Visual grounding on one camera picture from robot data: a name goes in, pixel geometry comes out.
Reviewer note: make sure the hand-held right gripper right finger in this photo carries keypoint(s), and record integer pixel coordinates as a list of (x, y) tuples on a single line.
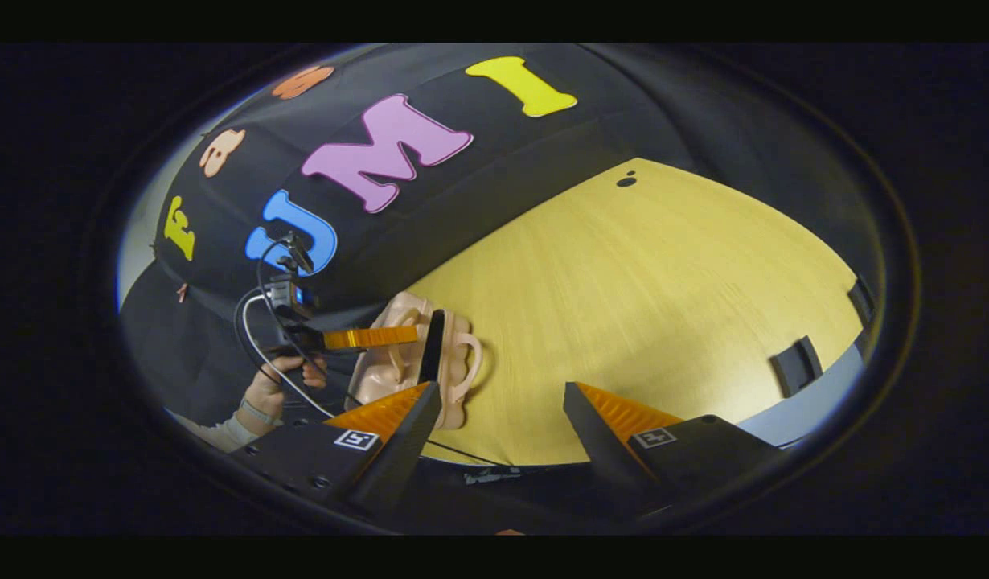
[(595, 450)]

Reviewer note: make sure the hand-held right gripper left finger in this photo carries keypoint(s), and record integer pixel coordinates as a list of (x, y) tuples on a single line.
[(398, 454)]

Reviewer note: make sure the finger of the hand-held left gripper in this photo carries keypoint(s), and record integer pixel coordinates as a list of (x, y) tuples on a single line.
[(370, 338), (432, 346)]

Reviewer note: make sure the pink suitcase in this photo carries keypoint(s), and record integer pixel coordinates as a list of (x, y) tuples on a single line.
[(382, 378)]

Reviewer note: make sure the copper cloth clip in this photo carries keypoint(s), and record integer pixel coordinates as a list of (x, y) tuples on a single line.
[(181, 292)]

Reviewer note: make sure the grey wristband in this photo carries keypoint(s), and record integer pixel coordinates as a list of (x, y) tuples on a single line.
[(257, 412)]

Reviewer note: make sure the black block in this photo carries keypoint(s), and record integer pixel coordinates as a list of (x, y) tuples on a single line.
[(796, 367)]

